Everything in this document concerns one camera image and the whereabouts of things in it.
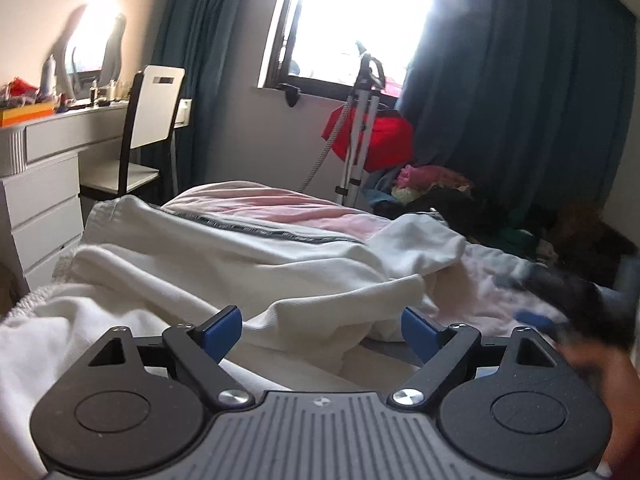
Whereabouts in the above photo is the cream white zip jacket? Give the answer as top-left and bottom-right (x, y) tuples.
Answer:
(1, 197), (464, 479)

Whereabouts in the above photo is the window with dark frame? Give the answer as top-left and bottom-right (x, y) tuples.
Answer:
(260, 0), (434, 100)

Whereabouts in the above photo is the vanity mirror on desk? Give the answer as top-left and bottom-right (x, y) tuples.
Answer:
(64, 0), (127, 100)

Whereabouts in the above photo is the white backed dark chair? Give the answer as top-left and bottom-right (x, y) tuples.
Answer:
(79, 65), (184, 202)

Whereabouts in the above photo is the teal curtain of window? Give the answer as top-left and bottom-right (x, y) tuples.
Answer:
(152, 0), (241, 191)
(398, 0), (637, 219)

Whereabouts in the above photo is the white garment steamer stand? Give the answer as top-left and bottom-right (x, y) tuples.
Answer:
(297, 42), (386, 207)

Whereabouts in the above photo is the white spray bottle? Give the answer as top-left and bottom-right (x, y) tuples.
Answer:
(38, 55), (56, 100)

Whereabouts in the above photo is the pink white bed sheet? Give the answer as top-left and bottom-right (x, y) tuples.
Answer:
(164, 181), (565, 336)

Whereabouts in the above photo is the pile of colourful clothes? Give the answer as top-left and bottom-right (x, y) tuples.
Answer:
(363, 165), (639, 286)

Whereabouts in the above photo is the white dressing desk with drawers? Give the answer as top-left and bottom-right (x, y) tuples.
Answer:
(1, 103), (127, 296)

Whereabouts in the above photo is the teal curtain right of window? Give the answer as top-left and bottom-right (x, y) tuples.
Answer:
(398, 0), (637, 219)

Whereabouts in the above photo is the teal curtain left of window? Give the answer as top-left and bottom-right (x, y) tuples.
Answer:
(152, 0), (241, 191)

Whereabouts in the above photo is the red bag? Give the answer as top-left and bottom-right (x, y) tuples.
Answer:
(322, 106), (413, 174)

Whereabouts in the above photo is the orange flat box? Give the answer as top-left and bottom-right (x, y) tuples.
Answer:
(0, 102), (55, 128)

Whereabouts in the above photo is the person's right hand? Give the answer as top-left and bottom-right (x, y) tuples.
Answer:
(558, 341), (639, 479)

